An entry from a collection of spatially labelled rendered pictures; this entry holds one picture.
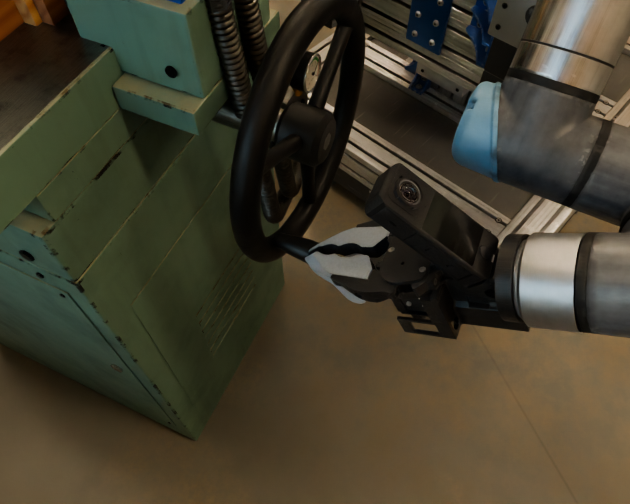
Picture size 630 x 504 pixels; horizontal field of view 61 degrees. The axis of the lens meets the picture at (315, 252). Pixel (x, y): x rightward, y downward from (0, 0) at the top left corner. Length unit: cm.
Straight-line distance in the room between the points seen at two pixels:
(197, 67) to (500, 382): 106
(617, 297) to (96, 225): 50
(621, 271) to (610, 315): 3
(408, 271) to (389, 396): 86
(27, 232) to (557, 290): 47
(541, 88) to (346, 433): 95
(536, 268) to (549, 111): 12
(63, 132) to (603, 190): 46
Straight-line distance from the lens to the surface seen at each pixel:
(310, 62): 87
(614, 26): 47
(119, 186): 64
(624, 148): 48
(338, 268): 50
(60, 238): 59
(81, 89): 56
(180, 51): 52
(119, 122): 61
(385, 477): 125
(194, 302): 92
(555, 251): 42
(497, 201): 136
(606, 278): 41
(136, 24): 53
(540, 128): 46
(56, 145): 55
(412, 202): 42
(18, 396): 145
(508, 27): 95
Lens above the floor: 122
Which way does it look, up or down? 57 degrees down
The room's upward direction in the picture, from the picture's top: straight up
